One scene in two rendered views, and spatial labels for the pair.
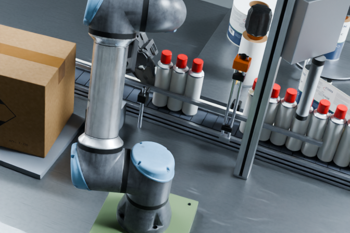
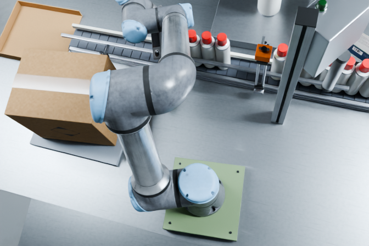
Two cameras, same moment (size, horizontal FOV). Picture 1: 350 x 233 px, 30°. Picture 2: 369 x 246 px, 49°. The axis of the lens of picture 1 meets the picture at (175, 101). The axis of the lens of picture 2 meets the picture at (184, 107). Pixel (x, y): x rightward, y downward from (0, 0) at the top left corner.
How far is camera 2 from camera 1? 1.03 m
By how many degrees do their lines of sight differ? 33
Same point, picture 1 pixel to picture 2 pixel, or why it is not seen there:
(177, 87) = (208, 55)
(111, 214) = not seen: hidden behind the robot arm
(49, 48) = (85, 70)
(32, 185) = (112, 173)
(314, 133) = (340, 81)
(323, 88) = not seen: hidden behind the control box
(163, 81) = (195, 53)
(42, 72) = (85, 105)
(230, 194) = (271, 144)
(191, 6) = not seen: outside the picture
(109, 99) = (144, 165)
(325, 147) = (351, 88)
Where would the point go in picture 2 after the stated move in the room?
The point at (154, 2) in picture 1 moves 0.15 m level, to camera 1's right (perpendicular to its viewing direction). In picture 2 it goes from (157, 99) to (227, 96)
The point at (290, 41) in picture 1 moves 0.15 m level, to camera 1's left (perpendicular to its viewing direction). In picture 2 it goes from (311, 62) to (249, 65)
